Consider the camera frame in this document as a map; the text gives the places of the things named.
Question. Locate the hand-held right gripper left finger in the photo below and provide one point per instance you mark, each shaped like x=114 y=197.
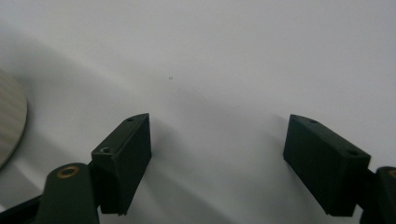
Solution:
x=124 y=161

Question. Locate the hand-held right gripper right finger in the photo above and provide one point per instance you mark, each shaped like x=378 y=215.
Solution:
x=323 y=168

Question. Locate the steel bowl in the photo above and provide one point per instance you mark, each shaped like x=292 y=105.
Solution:
x=11 y=118

